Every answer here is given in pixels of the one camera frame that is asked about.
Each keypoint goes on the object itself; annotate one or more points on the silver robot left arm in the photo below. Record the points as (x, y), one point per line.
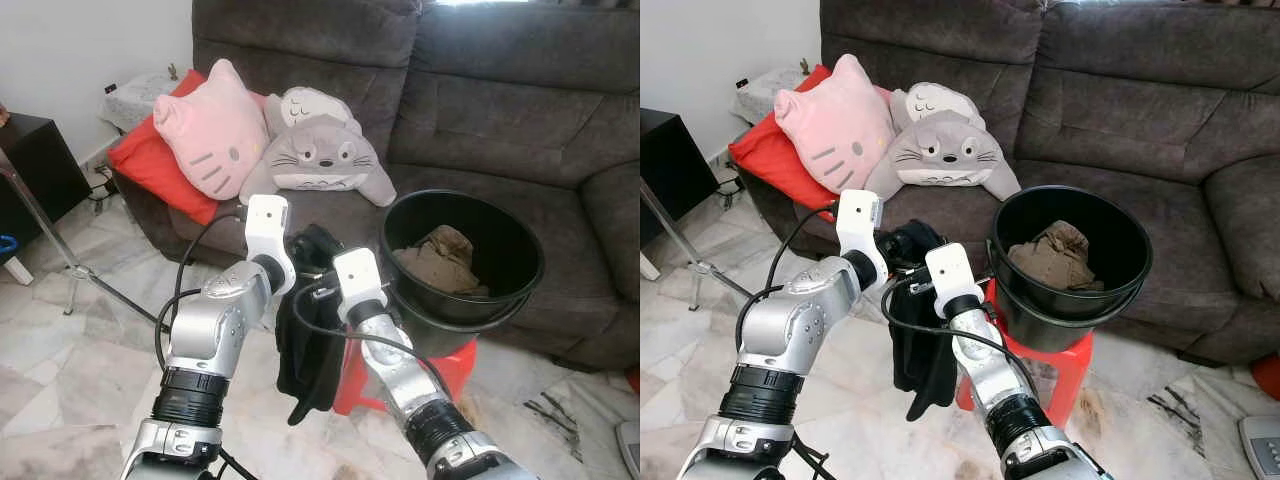
(800, 330)
(215, 330)

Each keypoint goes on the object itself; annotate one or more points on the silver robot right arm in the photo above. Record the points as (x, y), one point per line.
(1000, 380)
(410, 380)

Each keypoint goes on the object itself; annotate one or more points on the grey whiskered creature cushion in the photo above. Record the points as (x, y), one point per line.
(945, 155)
(320, 160)

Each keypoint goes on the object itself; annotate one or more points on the brown crumpled cloth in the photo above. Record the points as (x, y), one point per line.
(1055, 258)
(440, 262)

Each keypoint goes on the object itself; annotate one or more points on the pink cat face cushion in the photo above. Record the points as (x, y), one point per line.
(210, 130)
(830, 125)

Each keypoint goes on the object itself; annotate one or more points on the pale sleeping face cushion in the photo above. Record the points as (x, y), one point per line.
(310, 102)
(935, 100)

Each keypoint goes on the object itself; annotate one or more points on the red plastic stool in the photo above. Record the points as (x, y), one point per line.
(1070, 365)
(460, 362)

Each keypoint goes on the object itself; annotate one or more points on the red square cushion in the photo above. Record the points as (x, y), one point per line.
(770, 165)
(150, 170)

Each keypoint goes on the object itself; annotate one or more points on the black plastic bucket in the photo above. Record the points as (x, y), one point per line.
(500, 240)
(1110, 235)

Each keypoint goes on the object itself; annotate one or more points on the lace covered side table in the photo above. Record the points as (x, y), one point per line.
(140, 95)
(770, 92)

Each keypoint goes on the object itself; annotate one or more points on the black television console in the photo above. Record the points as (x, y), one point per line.
(35, 180)
(670, 170)

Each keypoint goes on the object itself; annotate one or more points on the dark brown fabric sofa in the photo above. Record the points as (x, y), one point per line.
(520, 110)
(1130, 100)

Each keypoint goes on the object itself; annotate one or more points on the grey bathroom scale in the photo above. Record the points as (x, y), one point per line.
(1260, 445)
(627, 445)

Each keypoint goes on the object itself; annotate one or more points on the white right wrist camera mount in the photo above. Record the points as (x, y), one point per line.
(358, 280)
(952, 275)

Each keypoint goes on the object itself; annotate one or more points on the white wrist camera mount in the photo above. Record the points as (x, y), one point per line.
(860, 230)
(952, 275)
(268, 235)
(358, 280)

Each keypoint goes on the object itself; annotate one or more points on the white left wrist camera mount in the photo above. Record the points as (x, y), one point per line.
(860, 230)
(268, 235)

